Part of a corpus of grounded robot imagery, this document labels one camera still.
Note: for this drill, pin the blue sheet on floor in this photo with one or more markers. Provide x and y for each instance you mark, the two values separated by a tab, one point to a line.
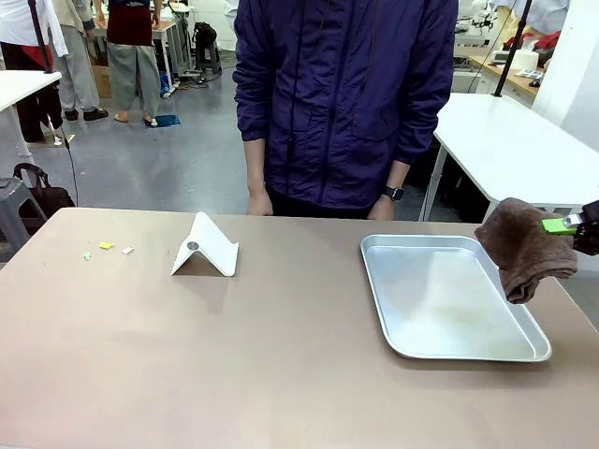
167	120

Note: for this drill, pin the black wristwatch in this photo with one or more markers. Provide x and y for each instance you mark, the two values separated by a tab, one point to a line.
394	193

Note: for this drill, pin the black stool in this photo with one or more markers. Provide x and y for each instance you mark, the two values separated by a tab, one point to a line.
208	47

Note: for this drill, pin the person's right forearm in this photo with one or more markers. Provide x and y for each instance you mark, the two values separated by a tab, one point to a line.
255	163

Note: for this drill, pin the person's left forearm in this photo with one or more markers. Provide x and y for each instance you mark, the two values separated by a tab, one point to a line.
397	174

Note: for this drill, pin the person in white coat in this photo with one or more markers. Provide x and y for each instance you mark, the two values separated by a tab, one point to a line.
25	70

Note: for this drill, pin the large white table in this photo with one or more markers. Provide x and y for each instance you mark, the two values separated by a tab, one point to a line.
505	145

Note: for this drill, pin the grey plastic stool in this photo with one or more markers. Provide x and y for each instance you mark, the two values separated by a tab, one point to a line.
14	201

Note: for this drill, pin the dark brown bag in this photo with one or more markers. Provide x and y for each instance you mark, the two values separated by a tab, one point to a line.
49	198

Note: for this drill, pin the yellow paper scrap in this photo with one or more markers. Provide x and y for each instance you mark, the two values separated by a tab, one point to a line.
106	245

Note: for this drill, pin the person in grey wide trousers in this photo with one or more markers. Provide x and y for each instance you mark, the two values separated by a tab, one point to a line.
133	61

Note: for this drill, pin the small white table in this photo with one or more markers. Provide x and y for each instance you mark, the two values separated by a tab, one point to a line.
21	86

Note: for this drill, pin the background workbench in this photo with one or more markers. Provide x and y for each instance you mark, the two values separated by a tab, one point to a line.
175	42

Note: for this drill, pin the white folding stand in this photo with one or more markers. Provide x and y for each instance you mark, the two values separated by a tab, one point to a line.
210	248

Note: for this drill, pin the person's right hand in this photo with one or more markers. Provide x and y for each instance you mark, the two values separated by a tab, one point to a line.
259	203

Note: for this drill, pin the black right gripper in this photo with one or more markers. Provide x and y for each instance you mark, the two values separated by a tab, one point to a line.
588	229

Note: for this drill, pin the cardboard box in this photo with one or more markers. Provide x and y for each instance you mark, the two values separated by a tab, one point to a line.
102	80

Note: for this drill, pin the wooden desk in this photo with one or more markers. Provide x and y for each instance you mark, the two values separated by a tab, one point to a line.
510	77

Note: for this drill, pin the brown towel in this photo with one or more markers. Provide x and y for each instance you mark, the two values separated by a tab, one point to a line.
524	248

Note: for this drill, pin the silver metal tray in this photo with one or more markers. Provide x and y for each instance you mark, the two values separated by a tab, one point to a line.
444	299

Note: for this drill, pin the person in beige trousers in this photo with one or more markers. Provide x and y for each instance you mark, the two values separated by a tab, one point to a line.
77	65

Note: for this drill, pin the black stand pole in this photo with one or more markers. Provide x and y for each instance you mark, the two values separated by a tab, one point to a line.
41	37
512	47

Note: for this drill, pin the person in purple jacket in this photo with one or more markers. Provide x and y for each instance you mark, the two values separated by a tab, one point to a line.
341	93

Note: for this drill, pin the person's left hand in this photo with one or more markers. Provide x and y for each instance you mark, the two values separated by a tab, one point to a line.
383	209

